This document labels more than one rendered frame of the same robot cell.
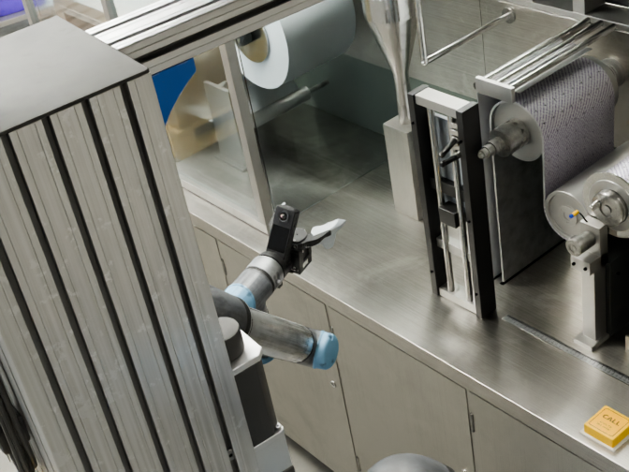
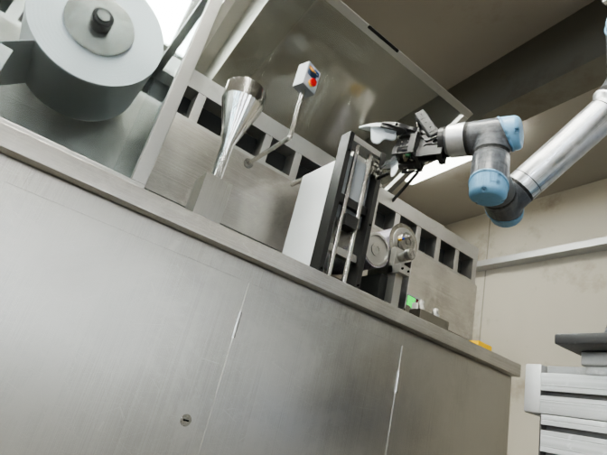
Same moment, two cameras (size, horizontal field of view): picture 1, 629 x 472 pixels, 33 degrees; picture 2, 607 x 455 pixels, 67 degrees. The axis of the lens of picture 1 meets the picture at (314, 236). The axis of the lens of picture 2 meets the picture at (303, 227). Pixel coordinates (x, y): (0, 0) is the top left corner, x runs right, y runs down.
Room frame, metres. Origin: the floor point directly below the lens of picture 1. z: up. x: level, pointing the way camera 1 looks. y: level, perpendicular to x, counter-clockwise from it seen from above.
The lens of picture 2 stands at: (2.04, 0.98, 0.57)
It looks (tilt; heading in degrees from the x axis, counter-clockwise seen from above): 22 degrees up; 273
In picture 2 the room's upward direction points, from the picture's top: 15 degrees clockwise
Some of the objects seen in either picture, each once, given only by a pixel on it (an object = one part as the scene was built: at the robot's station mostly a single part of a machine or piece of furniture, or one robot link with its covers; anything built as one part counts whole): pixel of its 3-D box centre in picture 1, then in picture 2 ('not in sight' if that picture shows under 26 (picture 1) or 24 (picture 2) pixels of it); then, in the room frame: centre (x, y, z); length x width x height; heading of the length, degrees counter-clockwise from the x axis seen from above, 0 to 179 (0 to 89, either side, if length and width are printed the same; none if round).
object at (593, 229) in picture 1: (589, 286); (396, 289); (1.76, -0.55, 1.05); 0.06 x 0.05 x 0.31; 124
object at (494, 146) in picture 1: (490, 149); not in sight; (1.91, -0.39, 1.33); 0.06 x 0.03 x 0.03; 124
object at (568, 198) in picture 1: (605, 189); (353, 254); (1.92, -0.64, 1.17); 0.26 x 0.12 x 0.12; 124
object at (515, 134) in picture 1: (508, 138); not in sight; (1.95, -0.44, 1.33); 0.06 x 0.06 x 0.06; 34
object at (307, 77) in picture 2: not in sight; (308, 78); (2.22, -0.32, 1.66); 0.07 x 0.07 x 0.10; 50
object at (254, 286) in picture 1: (245, 298); (493, 136); (1.74, 0.16, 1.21); 0.11 x 0.08 x 0.09; 145
